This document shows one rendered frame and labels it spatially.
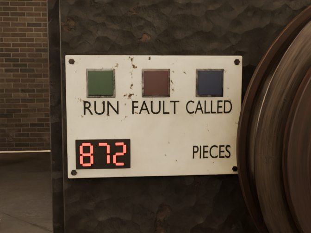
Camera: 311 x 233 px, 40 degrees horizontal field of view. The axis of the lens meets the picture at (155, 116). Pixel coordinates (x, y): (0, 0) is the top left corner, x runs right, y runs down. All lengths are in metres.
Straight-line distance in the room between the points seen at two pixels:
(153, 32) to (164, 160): 0.19
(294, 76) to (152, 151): 0.23
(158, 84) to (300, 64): 0.20
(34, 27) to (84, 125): 6.11
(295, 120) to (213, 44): 0.20
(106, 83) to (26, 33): 6.12
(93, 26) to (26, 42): 6.08
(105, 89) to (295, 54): 0.26
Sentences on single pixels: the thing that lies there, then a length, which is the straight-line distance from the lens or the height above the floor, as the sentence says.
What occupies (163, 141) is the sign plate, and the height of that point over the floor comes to 1.11.
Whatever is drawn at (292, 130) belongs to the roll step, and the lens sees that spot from 0.52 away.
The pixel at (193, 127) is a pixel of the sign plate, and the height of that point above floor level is 1.13.
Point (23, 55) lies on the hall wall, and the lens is 6.72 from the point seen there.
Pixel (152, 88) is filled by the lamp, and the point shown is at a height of 1.19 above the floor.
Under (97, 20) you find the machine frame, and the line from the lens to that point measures 0.65.
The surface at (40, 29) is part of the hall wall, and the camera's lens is 6.70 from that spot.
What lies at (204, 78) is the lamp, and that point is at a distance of 0.64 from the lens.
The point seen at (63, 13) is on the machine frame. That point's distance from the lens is 0.65.
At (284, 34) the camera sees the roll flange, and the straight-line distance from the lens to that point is 0.60.
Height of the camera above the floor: 1.22
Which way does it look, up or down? 6 degrees down
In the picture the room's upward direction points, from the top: straight up
